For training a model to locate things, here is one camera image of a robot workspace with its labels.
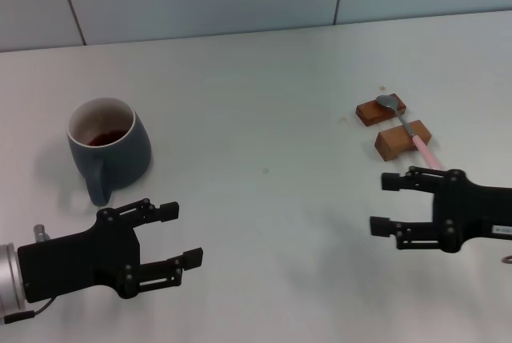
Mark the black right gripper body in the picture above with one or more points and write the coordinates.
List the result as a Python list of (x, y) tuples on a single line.
[(480, 215)]

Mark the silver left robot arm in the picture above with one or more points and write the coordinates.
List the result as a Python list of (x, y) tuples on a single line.
[(8, 275)]

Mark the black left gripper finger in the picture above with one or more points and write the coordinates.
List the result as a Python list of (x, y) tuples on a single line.
[(192, 259), (168, 211)]

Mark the flat brown wooden block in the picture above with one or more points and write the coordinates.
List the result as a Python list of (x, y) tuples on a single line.
[(372, 113)]

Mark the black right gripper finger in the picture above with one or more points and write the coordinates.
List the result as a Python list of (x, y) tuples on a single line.
[(380, 226), (394, 182)]

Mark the thick light brown wooden block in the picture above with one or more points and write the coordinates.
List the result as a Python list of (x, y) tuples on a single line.
[(396, 141)]

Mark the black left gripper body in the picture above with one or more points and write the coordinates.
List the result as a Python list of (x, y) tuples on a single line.
[(76, 261)]

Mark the grey mug with dark liquid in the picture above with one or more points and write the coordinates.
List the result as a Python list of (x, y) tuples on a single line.
[(120, 159)]

